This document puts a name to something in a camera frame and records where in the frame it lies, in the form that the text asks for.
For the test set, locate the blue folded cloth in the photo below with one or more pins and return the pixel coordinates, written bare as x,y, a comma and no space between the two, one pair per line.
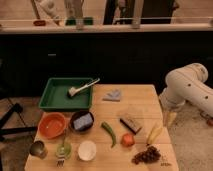
114,95

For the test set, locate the green object on shelf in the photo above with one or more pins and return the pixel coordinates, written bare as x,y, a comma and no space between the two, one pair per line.
74,21

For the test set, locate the orange tomato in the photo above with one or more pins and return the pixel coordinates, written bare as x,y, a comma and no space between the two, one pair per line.
127,140

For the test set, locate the brown chalkboard eraser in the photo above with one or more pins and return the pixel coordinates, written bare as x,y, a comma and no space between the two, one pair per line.
133,125

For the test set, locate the dark brown bowl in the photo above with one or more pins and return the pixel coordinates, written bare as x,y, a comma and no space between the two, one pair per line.
77,115

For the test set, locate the blue sponge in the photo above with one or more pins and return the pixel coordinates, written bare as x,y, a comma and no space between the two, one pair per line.
82,122

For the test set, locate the green plastic fork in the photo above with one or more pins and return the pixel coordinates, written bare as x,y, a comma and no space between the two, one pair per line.
63,152

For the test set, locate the metal cup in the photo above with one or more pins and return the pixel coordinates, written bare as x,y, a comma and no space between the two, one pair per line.
38,149

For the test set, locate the white small bowl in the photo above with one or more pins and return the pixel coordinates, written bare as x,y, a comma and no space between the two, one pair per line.
87,150

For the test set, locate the black tripod stand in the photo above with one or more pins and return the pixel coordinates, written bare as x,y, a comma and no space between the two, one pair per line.
12,123

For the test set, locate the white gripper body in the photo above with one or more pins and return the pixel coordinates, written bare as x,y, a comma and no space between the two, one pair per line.
169,115

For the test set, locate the green plastic tray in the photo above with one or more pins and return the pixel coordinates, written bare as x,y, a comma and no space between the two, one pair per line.
55,95

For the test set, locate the orange plastic bowl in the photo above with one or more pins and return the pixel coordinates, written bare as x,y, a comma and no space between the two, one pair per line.
52,125

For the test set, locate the green chili pepper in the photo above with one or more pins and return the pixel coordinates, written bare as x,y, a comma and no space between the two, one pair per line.
108,128

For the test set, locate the red object on shelf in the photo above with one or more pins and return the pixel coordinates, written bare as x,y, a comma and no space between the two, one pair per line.
39,23

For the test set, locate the white dish brush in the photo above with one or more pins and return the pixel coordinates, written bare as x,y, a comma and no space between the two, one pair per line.
73,90

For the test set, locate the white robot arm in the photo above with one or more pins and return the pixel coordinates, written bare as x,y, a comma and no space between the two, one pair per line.
186,84

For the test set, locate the bunch of dark grapes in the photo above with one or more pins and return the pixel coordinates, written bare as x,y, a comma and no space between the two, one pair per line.
150,155

